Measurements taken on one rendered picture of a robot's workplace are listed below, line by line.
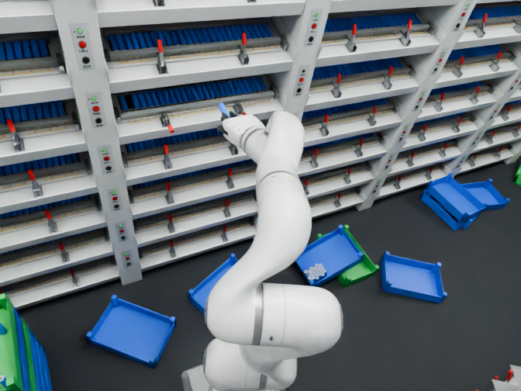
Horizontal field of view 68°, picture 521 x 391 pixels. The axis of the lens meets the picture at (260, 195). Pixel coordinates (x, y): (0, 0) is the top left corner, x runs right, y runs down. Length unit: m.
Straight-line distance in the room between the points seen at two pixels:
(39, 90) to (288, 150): 0.69
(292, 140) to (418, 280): 1.55
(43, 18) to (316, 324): 0.91
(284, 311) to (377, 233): 1.78
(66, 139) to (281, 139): 0.73
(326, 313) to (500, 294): 1.91
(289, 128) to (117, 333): 1.29
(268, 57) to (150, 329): 1.23
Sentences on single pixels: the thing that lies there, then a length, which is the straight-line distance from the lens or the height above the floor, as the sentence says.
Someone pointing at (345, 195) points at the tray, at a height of 0.11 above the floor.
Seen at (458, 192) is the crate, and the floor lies 0.09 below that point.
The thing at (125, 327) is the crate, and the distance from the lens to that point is 1.87.
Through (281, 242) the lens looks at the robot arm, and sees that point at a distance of 0.59.
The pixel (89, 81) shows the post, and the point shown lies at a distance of 1.19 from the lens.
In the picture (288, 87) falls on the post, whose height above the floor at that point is 0.96.
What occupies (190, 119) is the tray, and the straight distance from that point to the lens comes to 1.37.
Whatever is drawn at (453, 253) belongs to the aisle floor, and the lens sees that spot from 2.51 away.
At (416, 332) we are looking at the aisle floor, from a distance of 2.10.
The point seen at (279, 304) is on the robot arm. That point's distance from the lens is 0.62.
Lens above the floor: 1.68
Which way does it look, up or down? 46 degrees down
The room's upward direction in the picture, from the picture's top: 11 degrees clockwise
